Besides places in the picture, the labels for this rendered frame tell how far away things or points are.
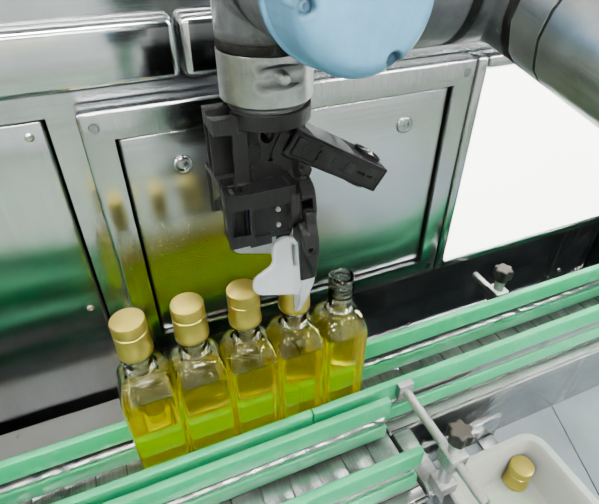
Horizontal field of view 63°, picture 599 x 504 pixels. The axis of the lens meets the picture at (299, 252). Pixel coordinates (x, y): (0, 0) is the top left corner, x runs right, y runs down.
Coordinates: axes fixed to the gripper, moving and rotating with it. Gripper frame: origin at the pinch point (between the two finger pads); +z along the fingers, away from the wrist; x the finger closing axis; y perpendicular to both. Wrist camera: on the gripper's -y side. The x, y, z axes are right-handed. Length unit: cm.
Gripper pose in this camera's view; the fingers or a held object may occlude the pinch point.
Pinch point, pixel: (293, 281)
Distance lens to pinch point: 52.4
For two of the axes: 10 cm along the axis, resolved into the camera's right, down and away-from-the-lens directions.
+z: 0.0, 8.0, 6.1
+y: -9.3, 2.3, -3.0
